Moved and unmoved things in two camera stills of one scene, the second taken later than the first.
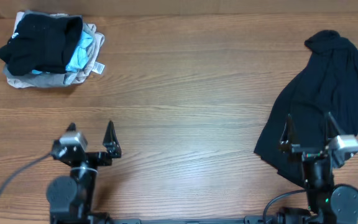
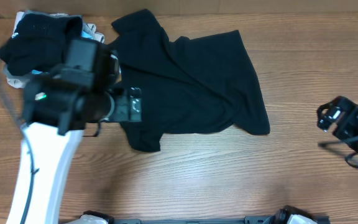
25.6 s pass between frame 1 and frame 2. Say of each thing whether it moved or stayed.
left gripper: moved
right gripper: moved
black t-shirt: moved
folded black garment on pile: stayed
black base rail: stayed
